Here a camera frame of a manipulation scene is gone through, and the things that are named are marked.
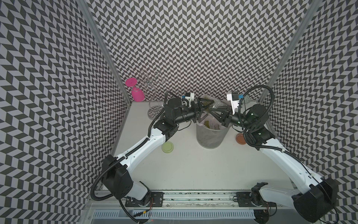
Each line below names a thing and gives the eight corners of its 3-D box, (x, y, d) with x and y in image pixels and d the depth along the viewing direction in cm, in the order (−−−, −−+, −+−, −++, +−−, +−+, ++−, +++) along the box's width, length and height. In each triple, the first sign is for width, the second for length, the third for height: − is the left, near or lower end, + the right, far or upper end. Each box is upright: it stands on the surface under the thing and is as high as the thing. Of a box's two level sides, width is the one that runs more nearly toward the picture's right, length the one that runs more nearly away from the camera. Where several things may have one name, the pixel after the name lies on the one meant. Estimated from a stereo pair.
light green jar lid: (161, 153, 92) (161, 151, 90) (162, 142, 97) (162, 141, 95) (173, 153, 92) (173, 151, 90) (174, 142, 97) (173, 141, 95)
